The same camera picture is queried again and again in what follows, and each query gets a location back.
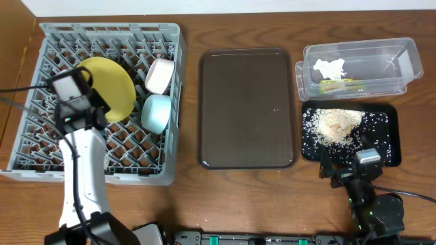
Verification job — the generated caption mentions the yellow plate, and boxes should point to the yellow plate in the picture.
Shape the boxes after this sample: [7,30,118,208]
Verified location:
[78,57,136,123]

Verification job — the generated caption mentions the rice and food scraps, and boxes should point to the rice and food scraps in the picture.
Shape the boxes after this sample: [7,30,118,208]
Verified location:
[302,108,393,164]

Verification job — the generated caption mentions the light blue bowl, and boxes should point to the light blue bowl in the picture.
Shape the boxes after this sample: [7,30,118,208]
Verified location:
[141,95,171,134]

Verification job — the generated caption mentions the white bowl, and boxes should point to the white bowl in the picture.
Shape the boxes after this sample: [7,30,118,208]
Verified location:
[144,59,175,95]

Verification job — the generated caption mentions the green snack wrapper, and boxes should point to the green snack wrapper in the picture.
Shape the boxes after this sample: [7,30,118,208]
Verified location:
[320,78,365,94]

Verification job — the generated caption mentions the white tissue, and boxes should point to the white tissue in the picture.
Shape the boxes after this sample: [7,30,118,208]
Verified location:
[313,59,347,80]

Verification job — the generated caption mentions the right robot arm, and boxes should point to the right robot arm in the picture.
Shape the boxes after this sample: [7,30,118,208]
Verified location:
[320,146,405,244]

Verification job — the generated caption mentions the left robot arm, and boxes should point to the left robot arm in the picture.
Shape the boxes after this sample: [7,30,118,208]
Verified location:
[44,88,166,244]

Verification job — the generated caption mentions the black waste tray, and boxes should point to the black waste tray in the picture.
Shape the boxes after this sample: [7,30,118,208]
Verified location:
[302,101,402,167]

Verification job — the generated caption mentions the grey dishwasher rack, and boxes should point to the grey dishwasher rack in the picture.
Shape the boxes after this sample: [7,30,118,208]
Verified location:
[1,22,187,186]

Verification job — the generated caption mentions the clear plastic bin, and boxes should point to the clear plastic bin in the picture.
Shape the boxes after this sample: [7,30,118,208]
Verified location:
[295,37,424,101]

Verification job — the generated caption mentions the dark brown serving tray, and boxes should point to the dark brown serving tray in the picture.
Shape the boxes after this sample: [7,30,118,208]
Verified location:
[197,48,298,170]

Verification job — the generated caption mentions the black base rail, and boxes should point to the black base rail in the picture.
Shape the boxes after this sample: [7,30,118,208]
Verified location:
[172,231,359,245]

